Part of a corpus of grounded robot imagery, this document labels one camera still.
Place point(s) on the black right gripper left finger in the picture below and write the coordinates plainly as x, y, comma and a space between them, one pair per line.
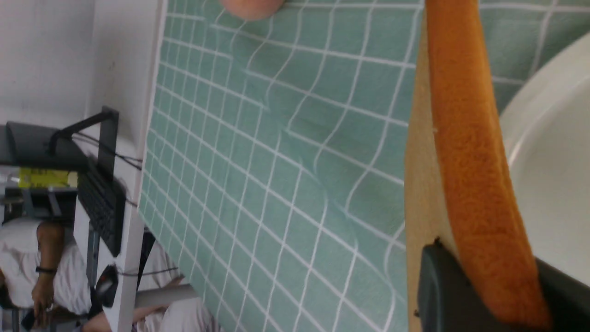
446, 300

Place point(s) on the pink peach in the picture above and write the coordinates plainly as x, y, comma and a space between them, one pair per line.
252, 10

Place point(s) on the black keyboard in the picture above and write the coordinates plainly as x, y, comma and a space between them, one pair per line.
104, 200

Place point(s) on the black computer mouse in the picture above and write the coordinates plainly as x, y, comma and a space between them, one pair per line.
106, 286

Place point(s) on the black monitor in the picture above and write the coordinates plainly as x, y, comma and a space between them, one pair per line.
35, 146

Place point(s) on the green checkered tablecloth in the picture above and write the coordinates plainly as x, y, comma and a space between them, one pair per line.
274, 170

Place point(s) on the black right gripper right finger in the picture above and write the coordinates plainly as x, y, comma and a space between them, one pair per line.
568, 299

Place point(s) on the seated person in white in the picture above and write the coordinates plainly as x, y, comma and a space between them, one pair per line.
43, 270

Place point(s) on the grey round plate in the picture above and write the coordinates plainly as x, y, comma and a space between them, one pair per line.
546, 134

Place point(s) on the toast slice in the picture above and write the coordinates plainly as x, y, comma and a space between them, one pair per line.
484, 218

